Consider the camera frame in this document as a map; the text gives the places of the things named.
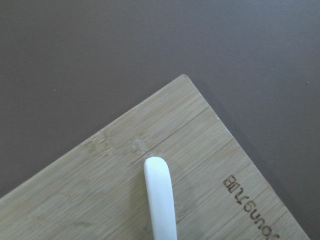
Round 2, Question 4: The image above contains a white ceramic spoon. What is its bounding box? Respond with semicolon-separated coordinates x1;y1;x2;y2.
143;156;178;240

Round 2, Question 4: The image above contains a wooden cutting board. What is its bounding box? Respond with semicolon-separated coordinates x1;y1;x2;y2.
0;75;308;240

